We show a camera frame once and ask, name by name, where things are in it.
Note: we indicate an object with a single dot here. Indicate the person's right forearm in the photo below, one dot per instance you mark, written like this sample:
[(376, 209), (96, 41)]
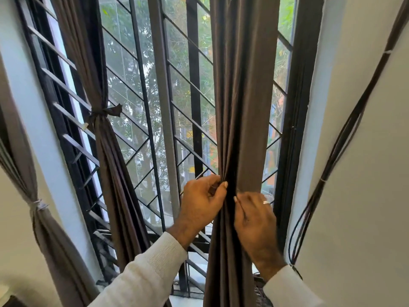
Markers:
[(287, 294)]

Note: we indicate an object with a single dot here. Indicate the light grey curtain tie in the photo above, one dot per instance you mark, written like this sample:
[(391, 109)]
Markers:
[(36, 204)]

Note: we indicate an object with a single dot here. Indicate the dark grey curtain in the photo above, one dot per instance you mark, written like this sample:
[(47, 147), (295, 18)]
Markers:
[(112, 172), (246, 92)]

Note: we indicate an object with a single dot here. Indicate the orange brick building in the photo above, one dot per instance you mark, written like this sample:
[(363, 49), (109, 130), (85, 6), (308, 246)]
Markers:
[(271, 156)]

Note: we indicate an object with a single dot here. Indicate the light grey curtain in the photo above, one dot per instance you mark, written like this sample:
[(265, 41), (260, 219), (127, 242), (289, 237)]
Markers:
[(54, 246)]

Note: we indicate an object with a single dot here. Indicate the cream perforated plastic box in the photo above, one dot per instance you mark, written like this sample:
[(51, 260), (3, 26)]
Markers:
[(3, 292)]

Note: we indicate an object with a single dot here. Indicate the person's left forearm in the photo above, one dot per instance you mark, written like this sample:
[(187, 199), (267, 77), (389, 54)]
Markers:
[(143, 278)]

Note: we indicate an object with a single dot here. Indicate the person's right hand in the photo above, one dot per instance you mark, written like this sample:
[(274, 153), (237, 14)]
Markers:
[(258, 230)]

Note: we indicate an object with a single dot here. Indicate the person's left hand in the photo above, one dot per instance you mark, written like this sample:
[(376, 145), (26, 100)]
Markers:
[(198, 207)]

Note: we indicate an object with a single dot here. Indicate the dark grey curtain tie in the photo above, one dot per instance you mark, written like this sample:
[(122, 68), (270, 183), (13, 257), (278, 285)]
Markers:
[(105, 111)]

